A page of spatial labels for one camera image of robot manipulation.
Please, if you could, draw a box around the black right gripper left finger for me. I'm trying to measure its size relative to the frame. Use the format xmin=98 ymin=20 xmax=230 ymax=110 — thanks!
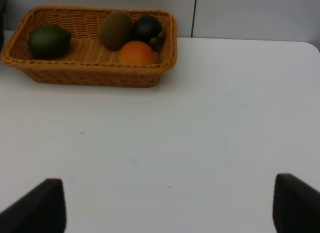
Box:
xmin=0 ymin=178 xmax=67 ymax=233

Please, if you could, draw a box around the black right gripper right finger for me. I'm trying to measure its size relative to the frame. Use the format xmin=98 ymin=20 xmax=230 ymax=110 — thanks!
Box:
xmin=272 ymin=173 xmax=320 ymax=233

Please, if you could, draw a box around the green lime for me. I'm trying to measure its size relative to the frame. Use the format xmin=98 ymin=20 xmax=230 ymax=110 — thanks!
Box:
xmin=28 ymin=24 xmax=72 ymax=60

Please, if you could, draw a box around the orange peach fruit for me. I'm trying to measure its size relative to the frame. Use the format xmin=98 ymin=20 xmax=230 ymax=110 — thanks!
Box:
xmin=119 ymin=41 xmax=157 ymax=66

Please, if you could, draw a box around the brown kiwi fruit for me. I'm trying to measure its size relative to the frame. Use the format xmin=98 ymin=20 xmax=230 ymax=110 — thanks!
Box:
xmin=98 ymin=9 xmax=133 ymax=51

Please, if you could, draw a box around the dark avocado fruit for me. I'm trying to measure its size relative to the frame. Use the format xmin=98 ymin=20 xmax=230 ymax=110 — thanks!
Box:
xmin=129 ymin=15 xmax=166 ymax=53

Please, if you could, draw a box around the orange wicker basket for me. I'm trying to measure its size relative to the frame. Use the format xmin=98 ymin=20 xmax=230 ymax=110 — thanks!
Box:
xmin=1 ymin=5 xmax=178 ymax=88

